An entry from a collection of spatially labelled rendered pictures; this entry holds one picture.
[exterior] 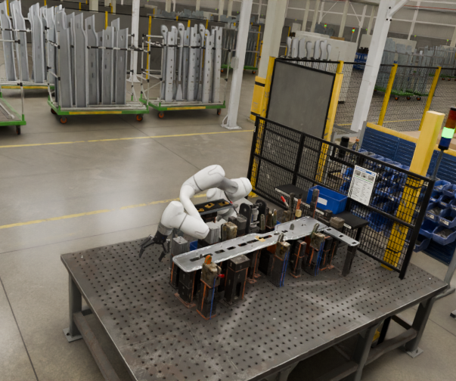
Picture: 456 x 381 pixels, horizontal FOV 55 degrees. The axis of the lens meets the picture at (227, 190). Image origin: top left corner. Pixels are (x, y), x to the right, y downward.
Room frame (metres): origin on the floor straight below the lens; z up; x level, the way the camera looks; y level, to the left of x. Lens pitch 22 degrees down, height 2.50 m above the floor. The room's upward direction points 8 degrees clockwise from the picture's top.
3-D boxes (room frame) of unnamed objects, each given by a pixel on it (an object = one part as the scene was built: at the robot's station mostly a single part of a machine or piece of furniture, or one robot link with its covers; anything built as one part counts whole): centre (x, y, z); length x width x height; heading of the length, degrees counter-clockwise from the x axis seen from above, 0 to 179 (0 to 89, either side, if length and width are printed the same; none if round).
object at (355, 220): (3.58, -0.81, 1.01); 0.90 x 0.22 x 0.03; 42
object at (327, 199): (3.52, -0.86, 1.10); 0.30 x 0.17 x 0.13; 52
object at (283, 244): (2.73, -0.44, 0.87); 0.12 x 0.09 x 0.35; 42
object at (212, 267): (2.29, 0.03, 0.88); 0.15 x 0.11 x 0.36; 42
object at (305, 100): (5.57, -0.73, 1.00); 1.34 x 0.14 x 2.00; 38
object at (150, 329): (2.89, -0.35, 0.68); 2.56 x 1.61 x 0.04; 128
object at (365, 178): (3.43, -1.10, 1.30); 0.23 x 0.02 x 0.31; 42
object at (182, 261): (2.80, -0.27, 1.00); 1.38 x 0.22 x 0.02; 132
